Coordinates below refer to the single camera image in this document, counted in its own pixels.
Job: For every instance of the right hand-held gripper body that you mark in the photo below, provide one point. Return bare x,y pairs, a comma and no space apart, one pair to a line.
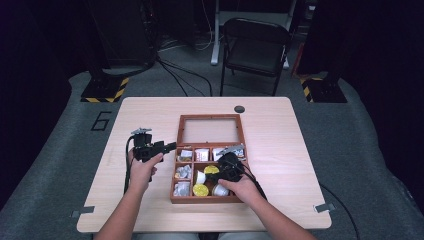
231,166

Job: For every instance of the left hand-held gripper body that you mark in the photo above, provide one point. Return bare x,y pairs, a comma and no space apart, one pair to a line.
143,146

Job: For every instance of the wooden box with glass lid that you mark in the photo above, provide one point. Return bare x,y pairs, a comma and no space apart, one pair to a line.
180,133

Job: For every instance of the person's right hand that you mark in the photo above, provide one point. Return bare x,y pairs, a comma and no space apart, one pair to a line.
245,191

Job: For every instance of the person's left hand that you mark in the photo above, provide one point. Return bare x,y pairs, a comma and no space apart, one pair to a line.
141,175

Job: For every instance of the yellow lid capsule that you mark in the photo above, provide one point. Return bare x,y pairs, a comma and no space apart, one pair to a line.
200,190
211,169

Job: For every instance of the blue and white packet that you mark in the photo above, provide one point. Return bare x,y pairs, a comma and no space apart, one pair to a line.
239,152

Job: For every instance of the silver foil packet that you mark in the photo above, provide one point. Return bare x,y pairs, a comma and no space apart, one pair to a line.
183,172
186,155
181,189

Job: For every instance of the white and red packet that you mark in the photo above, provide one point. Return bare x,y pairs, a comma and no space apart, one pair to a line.
202,155

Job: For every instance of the black table grommet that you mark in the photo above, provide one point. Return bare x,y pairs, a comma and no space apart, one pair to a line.
239,109

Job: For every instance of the black yellow striped stand base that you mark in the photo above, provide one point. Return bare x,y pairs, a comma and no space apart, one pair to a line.
325,91
103,91

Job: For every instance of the person's light trousers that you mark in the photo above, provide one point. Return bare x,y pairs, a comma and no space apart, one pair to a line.
166,236

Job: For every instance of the grey tape strip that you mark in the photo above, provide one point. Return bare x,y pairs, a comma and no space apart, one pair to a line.
83,211
325,208

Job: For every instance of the black folding chair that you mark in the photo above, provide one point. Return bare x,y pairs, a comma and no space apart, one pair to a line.
255,55

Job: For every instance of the black cabinet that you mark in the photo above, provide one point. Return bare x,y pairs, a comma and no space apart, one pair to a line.
123,30

